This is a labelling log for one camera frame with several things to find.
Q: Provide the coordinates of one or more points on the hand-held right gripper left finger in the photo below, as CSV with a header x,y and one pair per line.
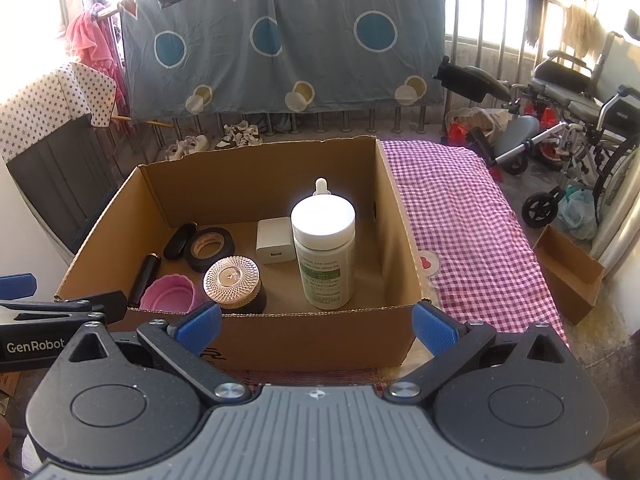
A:
x,y
200,322

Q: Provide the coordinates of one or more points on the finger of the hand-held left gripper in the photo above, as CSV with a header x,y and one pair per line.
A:
x,y
107,305
17,286

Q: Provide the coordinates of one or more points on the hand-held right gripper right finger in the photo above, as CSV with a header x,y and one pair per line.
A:
x,y
432,327

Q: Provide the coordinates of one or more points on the pink plastic lid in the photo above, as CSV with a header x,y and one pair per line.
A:
x,y
167,292

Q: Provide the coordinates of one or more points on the black flashlight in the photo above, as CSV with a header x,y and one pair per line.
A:
x,y
145,277

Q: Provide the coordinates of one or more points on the black jar with gold lid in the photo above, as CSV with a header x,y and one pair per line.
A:
x,y
231,280

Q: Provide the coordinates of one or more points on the black tape roll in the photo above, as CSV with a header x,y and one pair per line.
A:
x,y
210,265

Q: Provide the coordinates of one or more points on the black car key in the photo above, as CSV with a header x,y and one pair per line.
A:
x,y
177,242

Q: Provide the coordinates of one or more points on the white charger plug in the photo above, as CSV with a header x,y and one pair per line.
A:
x,y
274,240

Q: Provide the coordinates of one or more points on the white bottle with green label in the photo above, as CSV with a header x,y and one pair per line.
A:
x,y
322,260

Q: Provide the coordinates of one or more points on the large cardboard box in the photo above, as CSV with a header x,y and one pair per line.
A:
x,y
250,180

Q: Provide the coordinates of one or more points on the small green dropper bottle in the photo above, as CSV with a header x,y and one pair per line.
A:
x,y
321,186

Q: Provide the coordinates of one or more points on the purple checkered blanket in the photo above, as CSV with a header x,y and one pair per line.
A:
x,y
465,220

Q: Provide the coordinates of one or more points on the dark grey cabinet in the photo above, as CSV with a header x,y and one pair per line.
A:
x,y
55,170

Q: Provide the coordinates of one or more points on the small open cardboard box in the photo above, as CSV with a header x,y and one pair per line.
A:
x,y
565,280

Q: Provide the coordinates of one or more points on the cream sneaker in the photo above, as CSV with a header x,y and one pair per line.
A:
x,y
196,144
176,152

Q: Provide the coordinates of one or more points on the white star-patterned cloth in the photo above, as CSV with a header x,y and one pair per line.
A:
x,y
40,105

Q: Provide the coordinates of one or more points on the brown and white sneaker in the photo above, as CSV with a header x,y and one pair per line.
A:
x,y
227,139
250,134

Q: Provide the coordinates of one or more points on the pale green plastic bag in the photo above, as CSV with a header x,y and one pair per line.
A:
x,y
577,210

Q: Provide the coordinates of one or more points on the yellow stick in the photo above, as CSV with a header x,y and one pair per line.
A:
x,y
150,122

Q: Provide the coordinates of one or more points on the red bag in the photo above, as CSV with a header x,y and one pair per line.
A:
x,y
457,132

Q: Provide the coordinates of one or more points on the grey child stroller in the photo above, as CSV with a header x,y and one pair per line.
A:
x,y
517,135

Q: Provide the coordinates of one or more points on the beige woven bag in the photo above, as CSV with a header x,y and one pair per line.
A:
x,y
487,120

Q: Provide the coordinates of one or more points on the black padded seat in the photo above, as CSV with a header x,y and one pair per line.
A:
x,y
467,80

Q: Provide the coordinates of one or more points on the pink hanging clothing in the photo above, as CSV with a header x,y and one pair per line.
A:
x,y
95,35

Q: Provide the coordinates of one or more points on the folded wheelchair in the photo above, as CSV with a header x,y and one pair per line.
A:
x,y
565,92

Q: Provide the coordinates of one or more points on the blue sheet with shapes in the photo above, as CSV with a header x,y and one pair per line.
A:
x,y
320,60

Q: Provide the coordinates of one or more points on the metal balcony railing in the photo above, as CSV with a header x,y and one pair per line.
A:
x,y
481,20

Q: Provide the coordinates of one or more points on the cream hanging towel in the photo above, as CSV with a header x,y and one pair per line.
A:
x,y
582,30

